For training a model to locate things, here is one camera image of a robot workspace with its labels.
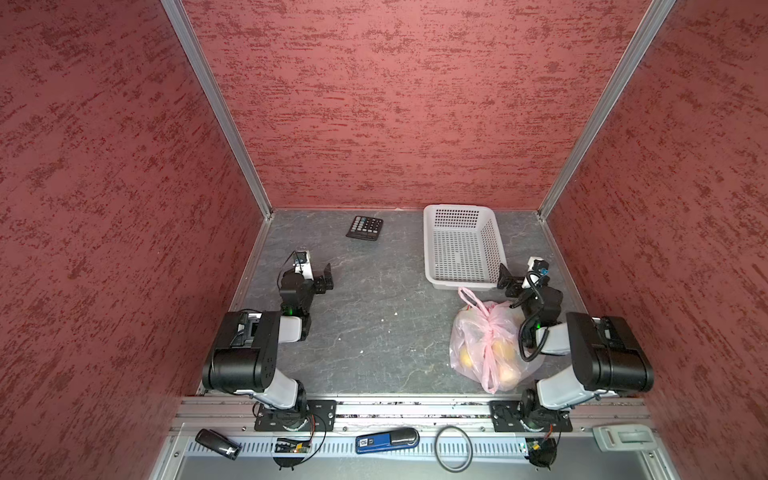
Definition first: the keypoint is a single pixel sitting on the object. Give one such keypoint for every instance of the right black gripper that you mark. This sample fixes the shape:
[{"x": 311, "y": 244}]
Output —
[{"x": 514, "y": 286}]

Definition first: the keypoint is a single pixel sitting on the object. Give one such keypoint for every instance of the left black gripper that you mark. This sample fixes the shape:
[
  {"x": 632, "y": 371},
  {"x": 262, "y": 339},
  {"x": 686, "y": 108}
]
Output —
[{"x": 321, "y": 282}]

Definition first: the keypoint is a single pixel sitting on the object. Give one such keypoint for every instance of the white plastic basket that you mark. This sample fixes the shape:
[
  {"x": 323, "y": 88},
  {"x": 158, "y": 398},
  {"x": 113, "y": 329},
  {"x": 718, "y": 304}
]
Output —
[{"x": 462, "y": 247}]

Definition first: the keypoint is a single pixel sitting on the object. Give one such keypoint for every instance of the pink plastic bag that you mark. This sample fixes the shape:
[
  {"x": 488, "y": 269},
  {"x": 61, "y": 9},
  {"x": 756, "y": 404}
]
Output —
[{"x": 484, "y": 346}]

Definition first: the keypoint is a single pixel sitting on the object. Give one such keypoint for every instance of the yellow fruit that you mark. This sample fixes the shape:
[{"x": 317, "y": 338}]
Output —
[{"x": 504, "y": 354}]

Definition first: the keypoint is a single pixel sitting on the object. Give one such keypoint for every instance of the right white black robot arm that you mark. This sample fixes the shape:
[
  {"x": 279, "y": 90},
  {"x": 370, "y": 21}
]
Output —
[{"x": 606, "y": 358}]

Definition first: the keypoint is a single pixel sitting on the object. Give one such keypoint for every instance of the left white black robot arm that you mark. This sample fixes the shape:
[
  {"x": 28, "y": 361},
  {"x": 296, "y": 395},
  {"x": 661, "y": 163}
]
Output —
[{"x": 243, "y": 358}]

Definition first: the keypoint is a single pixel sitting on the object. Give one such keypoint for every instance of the black calculator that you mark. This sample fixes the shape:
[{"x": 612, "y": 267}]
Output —
[{"x": 365, "y": 228}]

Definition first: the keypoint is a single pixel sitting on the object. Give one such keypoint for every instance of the left circuit board connector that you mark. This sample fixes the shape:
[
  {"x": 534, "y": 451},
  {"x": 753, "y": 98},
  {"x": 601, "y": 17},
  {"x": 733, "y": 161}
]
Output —
[{"x": 289, "y": 453}]

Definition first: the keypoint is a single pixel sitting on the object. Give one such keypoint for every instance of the circuit board connector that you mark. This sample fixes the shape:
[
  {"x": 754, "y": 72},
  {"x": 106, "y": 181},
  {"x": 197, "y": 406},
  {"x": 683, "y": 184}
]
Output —
[
  {"x": 542, "y": 453},
  {"x": 289, "y": 453}
]

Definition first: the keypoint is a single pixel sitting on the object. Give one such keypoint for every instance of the right circuit board connector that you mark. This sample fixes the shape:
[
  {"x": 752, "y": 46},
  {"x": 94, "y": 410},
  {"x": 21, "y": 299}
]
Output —
[{"x": 542, "y": 453}]

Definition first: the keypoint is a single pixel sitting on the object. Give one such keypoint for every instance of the blue black device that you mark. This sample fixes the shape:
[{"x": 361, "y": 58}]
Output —
[{"x": 392, "y": 440}]

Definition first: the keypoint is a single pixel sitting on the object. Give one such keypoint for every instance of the grey plastic holder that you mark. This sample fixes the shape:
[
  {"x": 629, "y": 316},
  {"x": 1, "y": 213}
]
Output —
[{"x": 625, "y": 438}]

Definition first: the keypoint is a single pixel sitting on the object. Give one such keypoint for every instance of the black small device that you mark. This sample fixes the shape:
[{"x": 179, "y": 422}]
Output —
[{"x": 218, "y": 443}]

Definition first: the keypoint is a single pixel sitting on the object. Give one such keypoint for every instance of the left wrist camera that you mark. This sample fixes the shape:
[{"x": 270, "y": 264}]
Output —
[{"x": 302, "y": 264}]

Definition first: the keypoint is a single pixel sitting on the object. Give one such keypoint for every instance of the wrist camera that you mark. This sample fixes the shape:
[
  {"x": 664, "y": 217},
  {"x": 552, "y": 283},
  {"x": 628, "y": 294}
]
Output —
[
  {"x": 538, "y": 266},
  {"x": 302, "y": 264}
]

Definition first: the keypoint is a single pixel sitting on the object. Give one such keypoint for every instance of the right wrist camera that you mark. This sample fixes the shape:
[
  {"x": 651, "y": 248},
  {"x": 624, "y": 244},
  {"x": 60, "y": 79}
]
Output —
[{"x": 538, "y": 266}]

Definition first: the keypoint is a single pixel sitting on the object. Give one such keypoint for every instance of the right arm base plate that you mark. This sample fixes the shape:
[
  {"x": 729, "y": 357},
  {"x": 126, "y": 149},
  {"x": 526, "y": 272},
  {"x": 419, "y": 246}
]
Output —
[{"x": 514, "y": 416}]

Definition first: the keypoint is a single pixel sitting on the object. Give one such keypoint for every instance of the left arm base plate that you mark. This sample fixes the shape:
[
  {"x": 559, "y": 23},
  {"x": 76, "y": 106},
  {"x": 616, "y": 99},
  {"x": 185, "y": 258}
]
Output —
[{"x": 321, "y": 414}]

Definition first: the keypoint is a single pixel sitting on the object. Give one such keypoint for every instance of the aluminium front rail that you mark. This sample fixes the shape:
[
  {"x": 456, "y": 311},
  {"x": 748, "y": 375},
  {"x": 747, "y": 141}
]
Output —
[{"x": 448, "y": 425}]

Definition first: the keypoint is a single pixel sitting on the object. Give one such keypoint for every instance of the left aluminium corner post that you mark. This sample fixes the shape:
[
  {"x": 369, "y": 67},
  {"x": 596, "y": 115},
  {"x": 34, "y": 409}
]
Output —
[{"x": 184, "y": 31}]

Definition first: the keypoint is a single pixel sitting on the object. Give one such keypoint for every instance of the aluminium corner post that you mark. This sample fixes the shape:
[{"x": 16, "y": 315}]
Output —
[
  {"x": 641, "y": 40},
  {"x": 184, "y": 31}
]

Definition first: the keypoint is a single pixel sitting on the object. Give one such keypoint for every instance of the right aluminium corner post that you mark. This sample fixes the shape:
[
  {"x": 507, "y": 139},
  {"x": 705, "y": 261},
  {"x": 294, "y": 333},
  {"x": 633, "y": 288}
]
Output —
[{"x": 641, "y": 40}]

